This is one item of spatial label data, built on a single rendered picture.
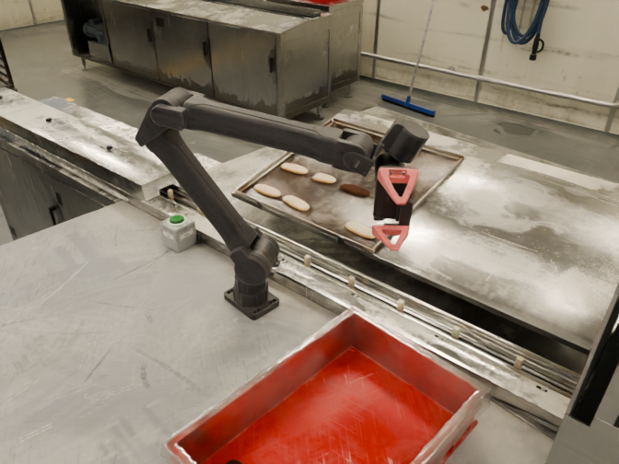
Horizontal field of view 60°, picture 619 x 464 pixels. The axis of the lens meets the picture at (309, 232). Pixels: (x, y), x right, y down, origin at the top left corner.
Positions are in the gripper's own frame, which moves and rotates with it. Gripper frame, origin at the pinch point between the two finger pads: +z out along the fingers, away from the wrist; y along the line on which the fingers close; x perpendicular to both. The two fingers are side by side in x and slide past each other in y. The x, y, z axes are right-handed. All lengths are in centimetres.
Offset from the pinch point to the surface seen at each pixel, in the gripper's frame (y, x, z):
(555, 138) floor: 150, -170, -318
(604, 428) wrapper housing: 14.7, -29.0, 26.9
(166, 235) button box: 38, 56, -42
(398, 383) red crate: 37.2, -4.0, 4.4
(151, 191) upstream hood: 38, 66, -63
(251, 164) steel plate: 48, 40, -96
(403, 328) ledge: 34.6, -6.0, -8.2
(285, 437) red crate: 36.0, 18.0, 18.2
